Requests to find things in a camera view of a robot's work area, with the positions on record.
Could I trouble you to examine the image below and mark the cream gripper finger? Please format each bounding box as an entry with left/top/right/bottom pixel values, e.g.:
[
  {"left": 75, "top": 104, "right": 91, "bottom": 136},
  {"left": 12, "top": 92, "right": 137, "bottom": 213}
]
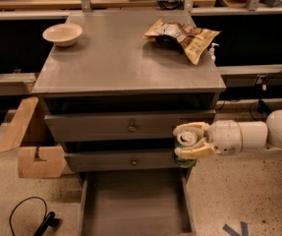
[
  {"left": 173, "top": 122, "right": 209, "bottom": 139},
  {"left": 174, "top": 139, "right": 215, "bottom": 159}
]

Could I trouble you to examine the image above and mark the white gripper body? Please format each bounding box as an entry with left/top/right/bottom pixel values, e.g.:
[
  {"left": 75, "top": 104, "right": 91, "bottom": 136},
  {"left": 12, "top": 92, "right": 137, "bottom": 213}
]
[{"left": 207, "top": 120, "right": 242, "bottom": 156}]

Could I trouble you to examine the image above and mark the green soda can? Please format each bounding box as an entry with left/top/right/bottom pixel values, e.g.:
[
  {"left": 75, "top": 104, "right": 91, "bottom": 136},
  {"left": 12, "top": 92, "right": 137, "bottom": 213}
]
[{"left": 174, "top": 131, "right": 197, "bottom": 168}]

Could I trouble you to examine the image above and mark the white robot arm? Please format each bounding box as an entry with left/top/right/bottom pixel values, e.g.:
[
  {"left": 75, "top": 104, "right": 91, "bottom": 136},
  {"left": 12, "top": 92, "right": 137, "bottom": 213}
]
[{"left": 173, "top": 110, "right": 282, "bottom": 160}]

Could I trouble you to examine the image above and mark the grey middle drawer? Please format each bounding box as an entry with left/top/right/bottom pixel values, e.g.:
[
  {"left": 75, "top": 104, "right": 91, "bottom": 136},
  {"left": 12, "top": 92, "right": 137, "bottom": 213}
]
[{"left": 65, "top": 148, "right": 197, "bottom": 172}]

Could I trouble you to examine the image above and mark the grey drawer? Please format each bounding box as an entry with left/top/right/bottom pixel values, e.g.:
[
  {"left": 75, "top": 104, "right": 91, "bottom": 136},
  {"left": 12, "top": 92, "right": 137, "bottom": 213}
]
[
  {"left": 79, "top": 168, "right": 197, "bottom": 236},
  {"left": 65, "top": 148, "right": 197, "bottom": 172},
  {"left": 44, "top": 110, "right": 215, "bottom": 142}
]

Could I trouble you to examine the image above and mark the grey drawer cabinet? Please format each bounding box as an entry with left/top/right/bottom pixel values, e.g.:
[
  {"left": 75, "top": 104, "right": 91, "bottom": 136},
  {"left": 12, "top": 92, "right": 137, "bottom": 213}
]
[{"left": 31, "top": 10, "right": 227, "bottom": 236}]

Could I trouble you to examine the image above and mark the grey top drawer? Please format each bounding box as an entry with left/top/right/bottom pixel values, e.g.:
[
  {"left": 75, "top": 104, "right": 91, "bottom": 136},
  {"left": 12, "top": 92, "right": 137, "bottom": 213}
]
[{"left": 44, "top": 110, "right": 215, "bottom": 142}]

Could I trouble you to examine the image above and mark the grey bottom drawer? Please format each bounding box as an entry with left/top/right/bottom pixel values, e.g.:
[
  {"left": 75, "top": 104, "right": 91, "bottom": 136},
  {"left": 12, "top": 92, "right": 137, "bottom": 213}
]
[{"left": 79, "top": 168, "right": 197, "bottom": 236}]

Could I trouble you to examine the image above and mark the white pump bottle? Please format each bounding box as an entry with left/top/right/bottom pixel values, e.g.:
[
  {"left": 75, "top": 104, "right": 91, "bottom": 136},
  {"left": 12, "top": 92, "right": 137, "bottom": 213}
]
[{"left": 208, "top": 42, "right": 219, "bottom": 63}]

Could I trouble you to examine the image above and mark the crumpled chip bag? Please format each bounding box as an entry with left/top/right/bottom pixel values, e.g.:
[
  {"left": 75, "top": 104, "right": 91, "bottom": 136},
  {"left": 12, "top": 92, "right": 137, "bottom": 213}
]
[{"left": 143, "top": 19, "right": 219, "bottom": 65}]

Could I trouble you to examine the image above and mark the notched wooden block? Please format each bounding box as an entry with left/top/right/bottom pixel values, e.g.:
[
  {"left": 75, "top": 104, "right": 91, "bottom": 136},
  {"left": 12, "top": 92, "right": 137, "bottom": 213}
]
[{"left": 18, "top": 146, "right": 67, "bottom": 178}]

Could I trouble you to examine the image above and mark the white ceramic bowl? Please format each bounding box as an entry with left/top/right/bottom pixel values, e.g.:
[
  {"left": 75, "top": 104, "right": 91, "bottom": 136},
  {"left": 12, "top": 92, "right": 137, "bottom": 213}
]
[{"left": 42, "top": 23, "right": 83, "bottom": 47}]

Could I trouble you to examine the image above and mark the light wooden board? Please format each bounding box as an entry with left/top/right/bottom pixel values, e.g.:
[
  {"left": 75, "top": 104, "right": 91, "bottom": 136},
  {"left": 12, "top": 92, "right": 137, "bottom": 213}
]
[{"left": 0, "top": 96, "right": 38, "bottom": 152}]

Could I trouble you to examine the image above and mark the black floor cable right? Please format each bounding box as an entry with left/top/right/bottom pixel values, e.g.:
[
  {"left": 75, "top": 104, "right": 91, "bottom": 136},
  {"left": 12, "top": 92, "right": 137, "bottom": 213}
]
[{"left": 248, "top": 98, "right": 273, "bottom": 122}]

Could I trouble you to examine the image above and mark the black floor cable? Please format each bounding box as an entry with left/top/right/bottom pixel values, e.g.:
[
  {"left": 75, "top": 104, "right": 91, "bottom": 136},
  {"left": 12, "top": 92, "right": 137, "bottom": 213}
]
[
  {"left": 8, "top": 196, "right": 61, "bottom": 236},
  {"left": 248, "top": 98, "right": 273, "bottom": 122}
]

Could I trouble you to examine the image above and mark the black floor cable left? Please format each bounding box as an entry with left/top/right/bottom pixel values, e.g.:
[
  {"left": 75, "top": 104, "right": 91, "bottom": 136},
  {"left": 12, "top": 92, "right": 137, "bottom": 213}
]
[{"left": 8, "top": 196, "right": 61, "bottom": 236}]

